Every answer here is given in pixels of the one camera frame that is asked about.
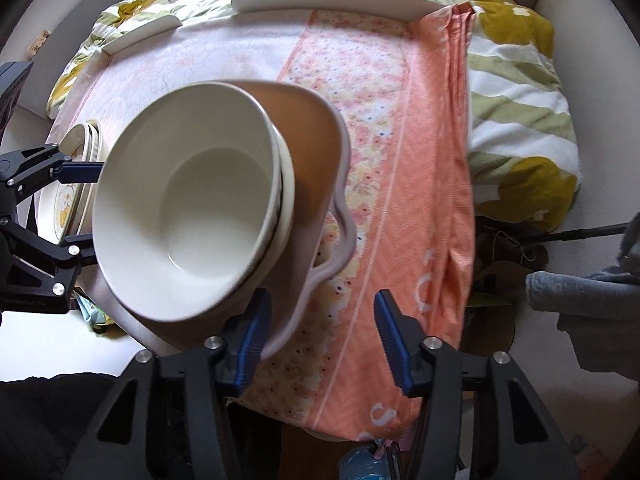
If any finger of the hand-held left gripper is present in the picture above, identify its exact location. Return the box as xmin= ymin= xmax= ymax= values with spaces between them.
xmin=0 ymin=216 xmax=98 ymax=314
xmin=0 ymin=142 xmax=106 ymax=197

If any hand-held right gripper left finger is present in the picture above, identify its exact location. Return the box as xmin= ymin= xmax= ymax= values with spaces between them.
xmin=82 ymin=287 xmax=273 ymax=480

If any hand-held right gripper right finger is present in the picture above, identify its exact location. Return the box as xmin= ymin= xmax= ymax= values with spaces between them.
xmin=374 ymin=289 xmax=581 ymax=480

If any cream cartoon plate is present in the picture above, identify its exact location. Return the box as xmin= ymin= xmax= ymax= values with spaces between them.
xmin=50 ymin=122 xmax=103 ymax=241
xmin=60 ymin=119 xmax=104 ymax=241

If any plain white bowl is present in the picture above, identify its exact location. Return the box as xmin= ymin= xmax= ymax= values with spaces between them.
xmin=91 ymin=81 xmax=283 ymax=322

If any large white plate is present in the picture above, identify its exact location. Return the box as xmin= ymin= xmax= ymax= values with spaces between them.
xmin=101 ymin=14 xmax=185 ymax=57

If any cream cartoon duck bowl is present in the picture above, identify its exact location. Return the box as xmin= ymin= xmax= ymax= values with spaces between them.
xmin=235 ymin=122 xmax=297 ymax=286

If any pink bowl with handles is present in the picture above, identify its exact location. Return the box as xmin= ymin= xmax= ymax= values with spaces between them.
xmin=107 ymin=79 xmax=358 ymax=361

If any small tan object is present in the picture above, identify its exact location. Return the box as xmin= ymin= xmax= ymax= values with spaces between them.
xmin=27 ymin=30 xmax=51 ymax=56

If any colourful packet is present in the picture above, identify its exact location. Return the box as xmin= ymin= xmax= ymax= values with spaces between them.
xmin=75 ymin=290 xmax=118 ymax=333

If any blue plastic bag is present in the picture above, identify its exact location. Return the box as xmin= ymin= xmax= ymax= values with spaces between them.
xmin=339 ymin=440 xmax=401 ymax=480

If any dark cloth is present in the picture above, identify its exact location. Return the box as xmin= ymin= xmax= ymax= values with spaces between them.
xmin=0 ymin=372 xmax=131 ymax=480

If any pink orange patterned tablecloth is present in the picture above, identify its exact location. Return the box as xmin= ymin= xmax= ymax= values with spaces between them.
xmin=47 ymin=2 xmax=478 ymax=443

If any grey cloth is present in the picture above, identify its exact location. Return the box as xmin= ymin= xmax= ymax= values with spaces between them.
xmin=525 ymin=210 xmax=640 ymax=376

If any black tripod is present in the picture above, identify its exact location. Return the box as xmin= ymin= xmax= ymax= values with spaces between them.
xmin=545 ymin=224 xmax=631 ymax=245

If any floral blanket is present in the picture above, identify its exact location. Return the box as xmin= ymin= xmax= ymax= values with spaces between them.
xmin=45 ymin=0 xmax=583 ymax=223

